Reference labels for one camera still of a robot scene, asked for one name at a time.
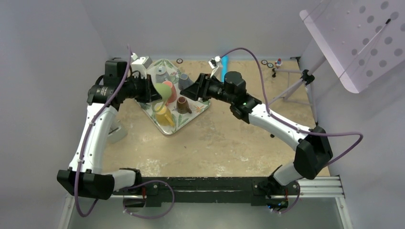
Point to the light grey mug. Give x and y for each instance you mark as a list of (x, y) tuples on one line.
[(161, 74)]

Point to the light green mug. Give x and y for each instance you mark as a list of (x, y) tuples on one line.
[(165, 92)]

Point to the blue cylinder tube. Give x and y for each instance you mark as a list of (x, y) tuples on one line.
[(224, 62)]

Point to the perforated translucent panel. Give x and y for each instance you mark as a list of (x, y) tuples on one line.
[(361, 39)]

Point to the pink mug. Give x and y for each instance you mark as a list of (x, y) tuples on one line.
[(173, 96)]

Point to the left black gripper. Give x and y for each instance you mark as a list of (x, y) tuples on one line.
[(144, 98)]

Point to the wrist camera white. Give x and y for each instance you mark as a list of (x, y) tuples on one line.
[(216, 66), (139, 66)]

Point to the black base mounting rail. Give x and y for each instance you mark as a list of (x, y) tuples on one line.
[(256, 191)]

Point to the leaf pattern serving tray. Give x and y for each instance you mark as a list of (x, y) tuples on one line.
[(173, 111)]

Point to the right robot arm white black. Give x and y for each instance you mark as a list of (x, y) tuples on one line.
[(311, 145)]

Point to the black ring markers right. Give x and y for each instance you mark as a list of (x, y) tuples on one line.
[(268, 64)]

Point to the white tripod stand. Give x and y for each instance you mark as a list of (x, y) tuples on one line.
[(285, 95)]

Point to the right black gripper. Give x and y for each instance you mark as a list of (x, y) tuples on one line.
[(205, 82)]

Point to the blue grey textured mug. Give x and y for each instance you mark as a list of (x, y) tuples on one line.
[(184, 81)]

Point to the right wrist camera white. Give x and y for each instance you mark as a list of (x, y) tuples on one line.
[(216, 66)]

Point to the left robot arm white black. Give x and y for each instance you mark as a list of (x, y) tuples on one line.
[(121, 81)]

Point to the aluminium frame rail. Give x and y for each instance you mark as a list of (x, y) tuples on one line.
[(217, 203)]

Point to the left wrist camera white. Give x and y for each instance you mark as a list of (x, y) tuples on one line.
[(139, 66)]

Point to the brown small mug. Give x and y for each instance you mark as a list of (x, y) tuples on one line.
[(183, 105)]

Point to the small red white figurine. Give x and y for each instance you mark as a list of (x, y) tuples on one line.
[(278, 63)]

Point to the yellow mug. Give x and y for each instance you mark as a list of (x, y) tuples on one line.
[(164, 117)]

